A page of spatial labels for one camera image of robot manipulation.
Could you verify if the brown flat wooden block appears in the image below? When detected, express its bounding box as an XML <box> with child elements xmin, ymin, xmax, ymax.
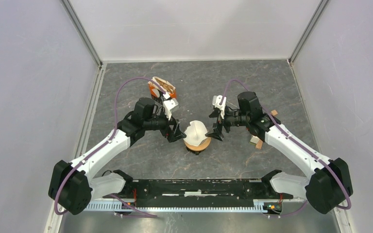
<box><xmin>255</xmin><ymin>139</ymin><xmax>263</xmax><ymax>150</ymax></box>

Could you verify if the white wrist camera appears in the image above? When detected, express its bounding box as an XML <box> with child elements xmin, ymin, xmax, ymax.
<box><xmin>162</xmin><ymin>92</ymin><xmax>179</xmax><ymax>120</ymax></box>
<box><xmin>212</xmin><ymin>95</ymin><xmax>226</xmax><ymax>119</ymax></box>

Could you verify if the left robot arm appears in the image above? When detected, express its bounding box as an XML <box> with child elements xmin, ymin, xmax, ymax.
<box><xmin>48</xmin><ymin>98</ymin><xmax>186</xmax><ymax>215</ymax></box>

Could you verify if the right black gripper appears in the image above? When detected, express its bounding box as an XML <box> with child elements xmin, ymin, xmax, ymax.
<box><xmin>205</xmin><ymin>105</ymin><xmax>250</xmax><ymax>142</ymax></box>

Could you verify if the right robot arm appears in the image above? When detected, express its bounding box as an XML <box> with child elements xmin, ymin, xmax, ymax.
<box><xmin>206</xmin><ymin>91</ymin><xmax>353</xmax><ymax>214</ymax></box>

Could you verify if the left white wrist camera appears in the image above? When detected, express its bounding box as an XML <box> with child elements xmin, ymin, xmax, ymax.
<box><xmin>162</xmin><ymin>92</ymin><xmax>179</xmax><ymax>120</ymax></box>

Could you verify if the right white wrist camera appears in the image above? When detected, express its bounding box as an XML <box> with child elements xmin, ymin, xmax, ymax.
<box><xmin>212</xmin><ymin>95</ymin><xmax>226</xmax><ymax>119</ymax></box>

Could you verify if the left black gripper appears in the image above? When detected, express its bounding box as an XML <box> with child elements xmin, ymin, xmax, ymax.
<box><xmin>143</xmin><ymin>108</ymin><xmax>186</xmax><ymax>142</ymax></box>

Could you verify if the orange coffee filter box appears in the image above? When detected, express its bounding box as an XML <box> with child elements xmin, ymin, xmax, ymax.
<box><xmin>148</xmin><ymin>76</ymin><xmax>177</xmax><ymax>104</ymax></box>

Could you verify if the dark glass carafe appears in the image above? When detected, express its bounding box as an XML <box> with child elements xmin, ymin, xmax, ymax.
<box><xmin>187</xmin><ymin>149</ymin><xmax>204</xmax><ymax>155</ymax></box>

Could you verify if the white slotted cable duct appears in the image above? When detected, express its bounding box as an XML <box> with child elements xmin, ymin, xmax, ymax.
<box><xmin>84</xmin><ymin>199</ymin><xmax>282</xmax><ymax>214</ymax></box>

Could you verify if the white paper coffee filter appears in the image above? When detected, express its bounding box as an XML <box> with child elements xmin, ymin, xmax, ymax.
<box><xmin>184</xmin><ymin>120</ymin><xmax>208</xmax><ymax>147</ymax></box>

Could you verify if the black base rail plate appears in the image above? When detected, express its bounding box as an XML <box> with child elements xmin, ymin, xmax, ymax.
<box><xmin>117</xmin><ymin>179</ymin><xmax>293</xmax><ymax>208</ymax></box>

